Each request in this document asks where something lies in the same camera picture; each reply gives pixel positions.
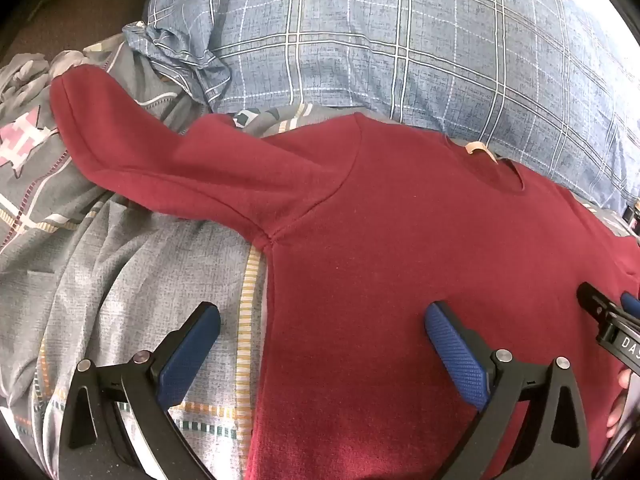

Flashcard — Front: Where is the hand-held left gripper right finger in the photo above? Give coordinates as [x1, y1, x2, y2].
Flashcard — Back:
[424, 301, 594, 480]

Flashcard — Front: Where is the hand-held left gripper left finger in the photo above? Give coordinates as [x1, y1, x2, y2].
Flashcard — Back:
[59, 301, 222, 480]

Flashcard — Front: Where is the dark red sweater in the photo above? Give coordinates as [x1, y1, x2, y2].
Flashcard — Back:
[50, 65, 640, 480]

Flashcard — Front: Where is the person's right hand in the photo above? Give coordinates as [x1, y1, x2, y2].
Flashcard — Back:
[605, 369, 633, 442]

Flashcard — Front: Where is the grey patterned bed sheet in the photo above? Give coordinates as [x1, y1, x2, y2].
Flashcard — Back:
[0, 35, 640, 480]

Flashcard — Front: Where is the blue plaid pillow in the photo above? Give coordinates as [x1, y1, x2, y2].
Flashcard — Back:
[122, 0, 640, 213]

